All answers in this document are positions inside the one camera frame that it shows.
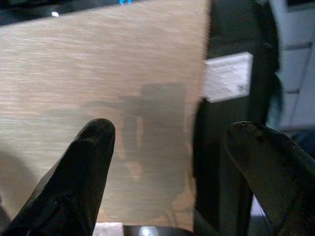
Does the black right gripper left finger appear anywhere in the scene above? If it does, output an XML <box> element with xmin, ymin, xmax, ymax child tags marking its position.
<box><xmin>0</xmin><ymin>118</ymin><xmax>117</xmax><ymax>236</ymax></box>

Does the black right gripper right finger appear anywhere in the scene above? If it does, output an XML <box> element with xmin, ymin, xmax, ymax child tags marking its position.
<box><xmin>222</xmin><ymin>120</ymin><xmax>315</xmax><ymax>236</ymax></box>

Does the black top-load washing machine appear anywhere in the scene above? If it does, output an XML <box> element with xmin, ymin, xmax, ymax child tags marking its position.
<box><xmin>0</xmin><ymin>0</ymin><xmax>284</xmax><ymax>236</ymax></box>

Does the white printed plastic block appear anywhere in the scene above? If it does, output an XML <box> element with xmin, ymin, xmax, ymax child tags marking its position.
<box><xmin>203</xmin><ymin>52</ymin><xmax>254</xmax><ymax>103</ymax></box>

